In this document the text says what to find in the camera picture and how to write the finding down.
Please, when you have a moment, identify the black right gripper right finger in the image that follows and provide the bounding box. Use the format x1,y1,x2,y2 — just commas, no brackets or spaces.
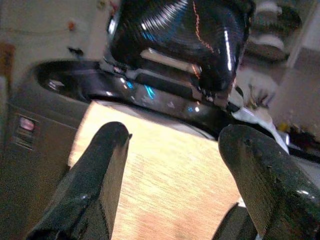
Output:
212,124,320,240

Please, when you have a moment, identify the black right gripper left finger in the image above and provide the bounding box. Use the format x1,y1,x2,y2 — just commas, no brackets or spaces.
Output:
26,121,133,240

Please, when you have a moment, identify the grey top-load washing machine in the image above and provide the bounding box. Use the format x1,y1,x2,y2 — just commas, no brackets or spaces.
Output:
0,58,320,240

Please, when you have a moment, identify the white cloth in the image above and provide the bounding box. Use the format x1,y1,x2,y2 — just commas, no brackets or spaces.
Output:
231,106,291,151

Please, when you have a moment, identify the black glass washer lid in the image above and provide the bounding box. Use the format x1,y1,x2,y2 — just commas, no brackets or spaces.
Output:
103,0,256,93

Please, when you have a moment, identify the cluttered storage shelf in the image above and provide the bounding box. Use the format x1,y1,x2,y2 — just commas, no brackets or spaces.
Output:
243,0,305,62

